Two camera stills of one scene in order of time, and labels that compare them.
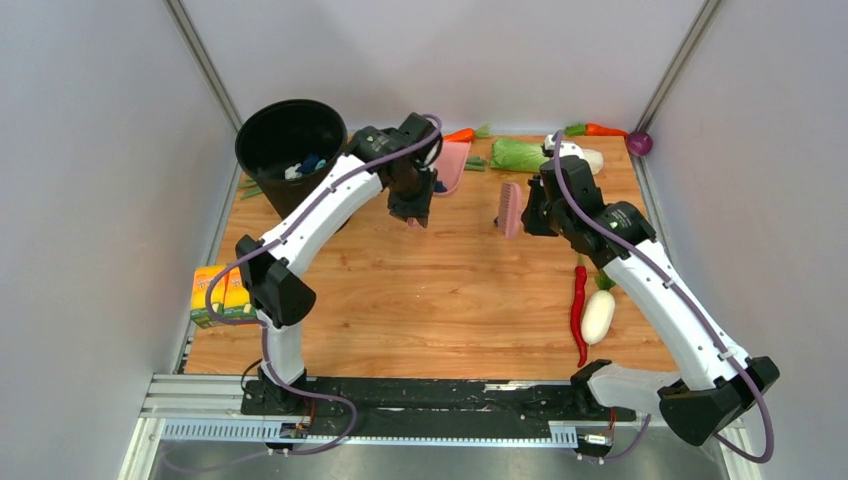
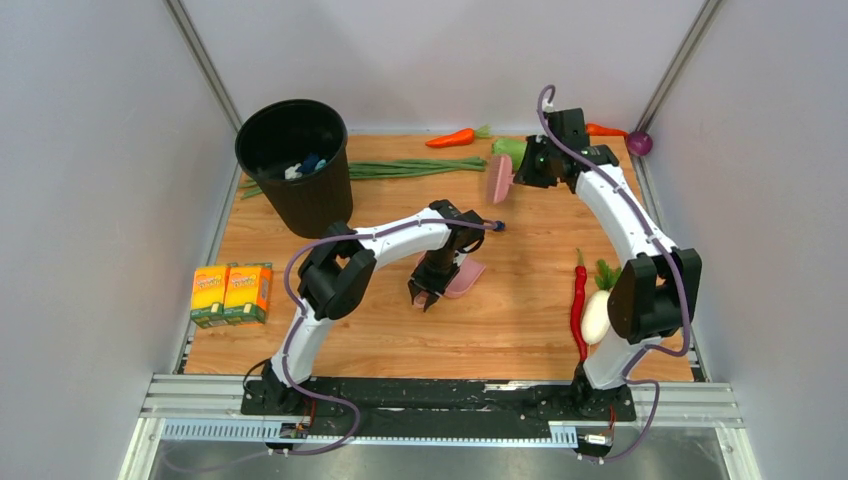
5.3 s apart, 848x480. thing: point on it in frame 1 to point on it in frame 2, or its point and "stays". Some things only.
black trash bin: x=288 y=146 stays
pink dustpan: x=451 y=164 to x=466 y=276
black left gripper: x=419 y=208 to x=420 y=282
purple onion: x=640 y=143 stays
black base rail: x=431 y=407 stays
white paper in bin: x=291 y=173 stays
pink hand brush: x=509 y=209 to x=501 y=177
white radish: x=599 y=311 stays
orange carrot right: x=592 y=130 stays
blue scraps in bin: x=312 y=162 stays
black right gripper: x=529 y=219 to x=527 y=174
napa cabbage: x=517 y=156 stays
